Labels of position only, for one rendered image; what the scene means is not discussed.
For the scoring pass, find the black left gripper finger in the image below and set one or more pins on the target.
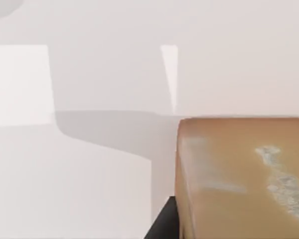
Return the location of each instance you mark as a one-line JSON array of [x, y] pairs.
[[167, 221]]

